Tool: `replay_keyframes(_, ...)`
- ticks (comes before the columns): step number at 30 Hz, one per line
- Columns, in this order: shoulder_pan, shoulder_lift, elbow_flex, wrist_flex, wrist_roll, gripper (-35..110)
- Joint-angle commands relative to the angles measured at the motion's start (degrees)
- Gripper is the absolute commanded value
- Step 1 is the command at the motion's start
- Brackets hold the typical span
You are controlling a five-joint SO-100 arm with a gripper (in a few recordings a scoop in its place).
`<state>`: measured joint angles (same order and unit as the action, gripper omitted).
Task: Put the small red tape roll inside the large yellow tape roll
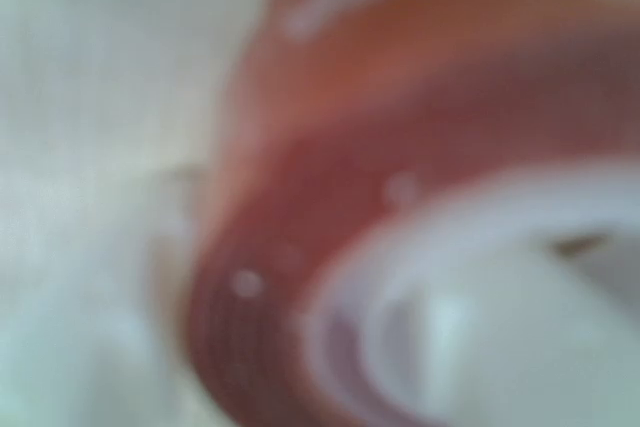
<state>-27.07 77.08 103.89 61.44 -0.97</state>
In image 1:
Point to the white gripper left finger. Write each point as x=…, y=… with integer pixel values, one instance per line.
x=140, y=337

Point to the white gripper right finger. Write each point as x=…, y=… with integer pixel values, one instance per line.
x=525, y=347

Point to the small red tape roll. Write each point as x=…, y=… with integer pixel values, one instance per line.
x=400, y=97

